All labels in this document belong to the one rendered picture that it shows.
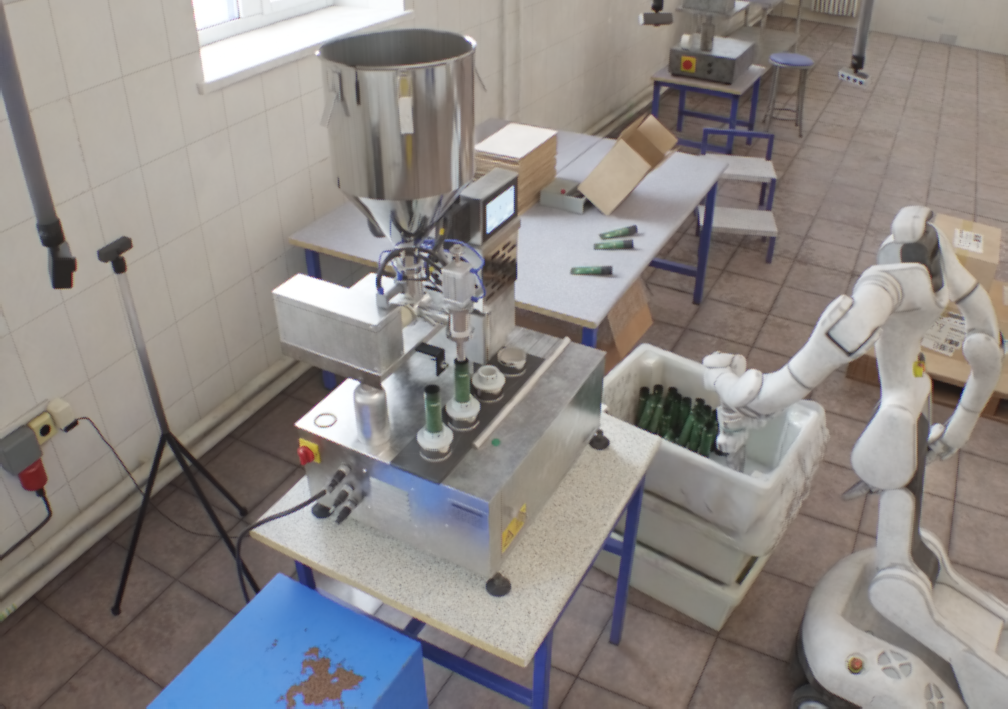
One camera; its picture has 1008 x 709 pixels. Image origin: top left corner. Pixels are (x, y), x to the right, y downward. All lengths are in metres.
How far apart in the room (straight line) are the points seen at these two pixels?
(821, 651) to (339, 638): 1.26
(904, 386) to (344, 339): 1.24
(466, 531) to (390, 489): 0.19
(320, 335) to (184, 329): 1.55
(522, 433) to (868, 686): 1.15
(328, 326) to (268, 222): 1.76
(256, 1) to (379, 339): 2.39
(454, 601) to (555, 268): 1.48
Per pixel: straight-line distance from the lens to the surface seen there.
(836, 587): 2.51
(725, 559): 2.51
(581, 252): 3.07
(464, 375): 1.70
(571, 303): 2.75
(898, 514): 2.22
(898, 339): 1.95
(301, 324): 1.70
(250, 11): 3.73
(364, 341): 1.60
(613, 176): 3.28
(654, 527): 2.57
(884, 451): 2.06
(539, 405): 1.85
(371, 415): 1.71
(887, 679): 2.35
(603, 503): 2.02
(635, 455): 2.16
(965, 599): 2.51
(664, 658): 2.68
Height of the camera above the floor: 2.16
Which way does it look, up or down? 33 degrees down
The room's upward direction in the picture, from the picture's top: straight up
